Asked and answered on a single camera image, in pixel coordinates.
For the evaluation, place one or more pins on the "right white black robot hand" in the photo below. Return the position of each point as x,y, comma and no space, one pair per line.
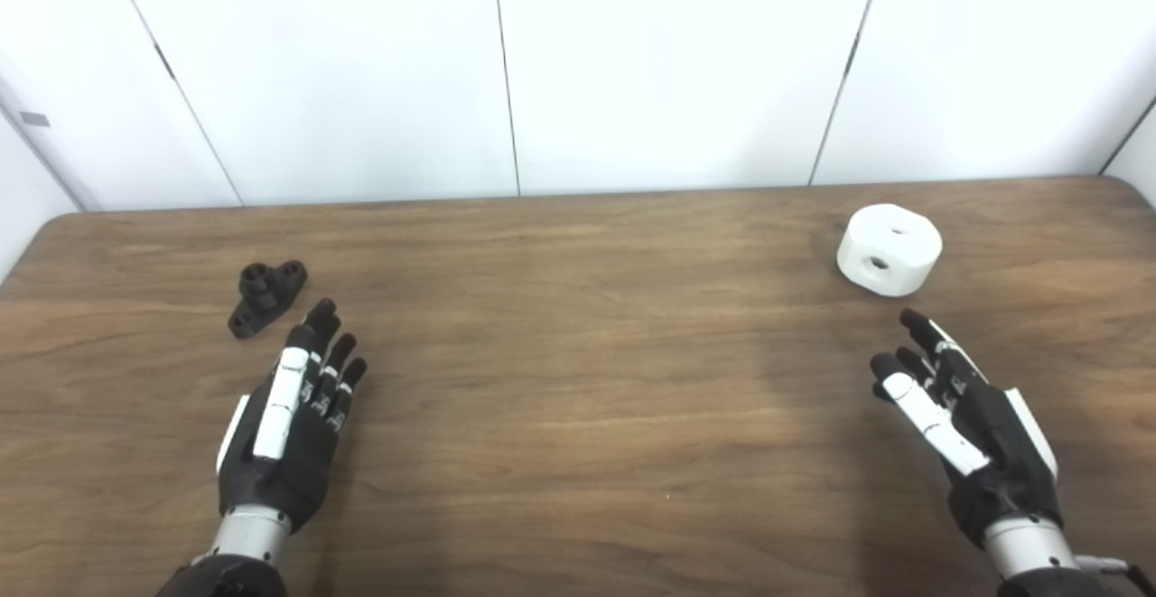
993,452

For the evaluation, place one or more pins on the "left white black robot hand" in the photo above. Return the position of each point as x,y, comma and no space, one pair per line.
289,461

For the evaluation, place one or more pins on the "black flanged holder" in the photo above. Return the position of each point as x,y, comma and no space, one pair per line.
265,297

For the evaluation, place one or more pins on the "round white piece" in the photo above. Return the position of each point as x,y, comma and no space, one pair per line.
890,249

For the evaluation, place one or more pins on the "small grey wall tag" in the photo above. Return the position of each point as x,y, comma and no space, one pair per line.
34,119

